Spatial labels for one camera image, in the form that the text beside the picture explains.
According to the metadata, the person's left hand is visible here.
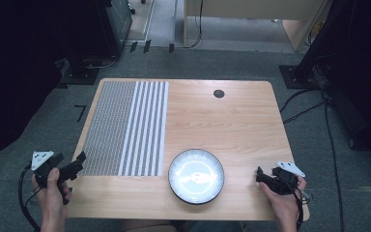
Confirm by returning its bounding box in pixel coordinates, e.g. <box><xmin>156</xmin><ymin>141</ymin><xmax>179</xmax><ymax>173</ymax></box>
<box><xmin>31</xmin><ymin>166</ymin><xmax>73</xmax><ymax>224</ymax></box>

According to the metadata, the black hanging cable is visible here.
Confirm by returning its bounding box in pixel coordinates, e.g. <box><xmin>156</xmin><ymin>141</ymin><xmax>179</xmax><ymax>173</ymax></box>
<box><xmin>184</xmin><ymin>0</ymin><xmax>205</xmax><ymax>50</ymax></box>

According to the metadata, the grey white striped placemat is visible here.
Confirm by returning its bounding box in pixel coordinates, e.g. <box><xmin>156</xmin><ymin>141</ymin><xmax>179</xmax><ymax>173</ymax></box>
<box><xmin>77</xmin><ymin>80</ymin><xmax>170</xmax><ymax>178</ymax></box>

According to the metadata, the person's right hand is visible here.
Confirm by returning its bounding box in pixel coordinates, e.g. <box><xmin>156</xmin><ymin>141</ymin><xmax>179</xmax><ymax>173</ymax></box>
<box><xmin>258</xmin><ymin>176</ymin><xmax>308</xmax><ymax>224</ymax></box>

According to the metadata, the light wooden desk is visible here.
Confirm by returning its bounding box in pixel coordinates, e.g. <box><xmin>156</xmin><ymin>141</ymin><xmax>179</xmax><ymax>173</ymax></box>
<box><xmin>183</xmin><ymin>0</ymin><xmax>330</xmax><ymax>53</ymax></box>

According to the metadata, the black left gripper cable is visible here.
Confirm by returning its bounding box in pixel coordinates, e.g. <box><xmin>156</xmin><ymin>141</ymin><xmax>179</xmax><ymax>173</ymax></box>
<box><xmin>17</xmin><ymin>163</ymin><xmax>43</xmax><ymax>232</ymax></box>

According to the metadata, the white plate with dark rim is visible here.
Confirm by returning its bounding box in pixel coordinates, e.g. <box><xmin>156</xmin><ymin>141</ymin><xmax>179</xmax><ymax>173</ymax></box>
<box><xmin>167</xmin><ymin>148</ymin><xmax>226</xmax><ymax>206</ymax></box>

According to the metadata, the black cable by stand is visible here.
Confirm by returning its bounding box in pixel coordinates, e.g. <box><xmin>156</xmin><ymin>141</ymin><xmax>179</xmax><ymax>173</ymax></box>
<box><xmin>82</xmin><ymin>52</ymin><xmax>122</xmax><ymax>71</ymax></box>

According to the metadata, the black angled floor tape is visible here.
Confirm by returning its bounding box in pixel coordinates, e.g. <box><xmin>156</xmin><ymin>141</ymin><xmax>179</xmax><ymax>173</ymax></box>
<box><xmin>73</xmin><ymin>103</ymin><xmax>88</xmax><ymax>124</ymax></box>

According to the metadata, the dark grey cabinet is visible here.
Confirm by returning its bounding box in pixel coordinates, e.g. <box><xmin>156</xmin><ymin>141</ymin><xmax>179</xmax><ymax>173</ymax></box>
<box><xmin>105</xmin><ymin>0</ymin><xmax>133</xmax><ymax>56</ymax></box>

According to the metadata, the long black floor cable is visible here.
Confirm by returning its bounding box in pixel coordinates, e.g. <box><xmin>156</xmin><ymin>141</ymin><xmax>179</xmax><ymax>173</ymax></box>
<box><xmin>322</xmin><ymin>96</ymin><xmax>346</xmax><ymax>232</ymax></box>

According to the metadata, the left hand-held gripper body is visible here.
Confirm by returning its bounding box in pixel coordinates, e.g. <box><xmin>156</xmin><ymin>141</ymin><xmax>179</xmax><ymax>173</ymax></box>
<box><xmin>31</xmin><ymin>150</ymin><xmax>82</xmax><ymax>206</ymax></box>

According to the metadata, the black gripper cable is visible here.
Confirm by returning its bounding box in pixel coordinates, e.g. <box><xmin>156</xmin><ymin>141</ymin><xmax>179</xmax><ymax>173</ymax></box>
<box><xmin>289</xmin><ymin>175</ymin><xmax>306</xmax><ymax>232</ymax></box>
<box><xmin>17</xmin><ymin>163</ymin><xmax>43</xmax><ymax>232</ymax></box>

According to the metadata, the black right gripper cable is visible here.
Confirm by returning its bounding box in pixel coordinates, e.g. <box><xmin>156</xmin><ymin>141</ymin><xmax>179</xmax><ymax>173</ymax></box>
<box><xmin>289</xmin><ymin>175</ymin><xmax>306</xmax><ymax>232</ymax></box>

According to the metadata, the dark curtain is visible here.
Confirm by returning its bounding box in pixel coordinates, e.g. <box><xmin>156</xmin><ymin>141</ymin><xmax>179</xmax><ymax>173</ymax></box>
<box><xmin>0</xmin><ymin>0</ymin><xmax>69</xmax><ymax>175</ymax></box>

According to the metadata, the black metal stand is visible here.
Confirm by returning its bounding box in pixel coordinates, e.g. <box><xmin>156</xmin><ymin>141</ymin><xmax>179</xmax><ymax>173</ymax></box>
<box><xmin>59</xmin><ymin>0</ymin><xmax>124</xmax><ymax>87</ymax></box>
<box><xmin>278</xmin><ymin>0</ymin><xmax>361</xmax><ymax>91</ymax></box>

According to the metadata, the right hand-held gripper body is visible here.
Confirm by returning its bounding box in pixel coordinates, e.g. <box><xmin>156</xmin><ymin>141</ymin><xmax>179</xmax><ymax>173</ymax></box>
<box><xmin>262</xmin><ymin>160</ymin><xmax>306</xmax><ymax>196</ymax></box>

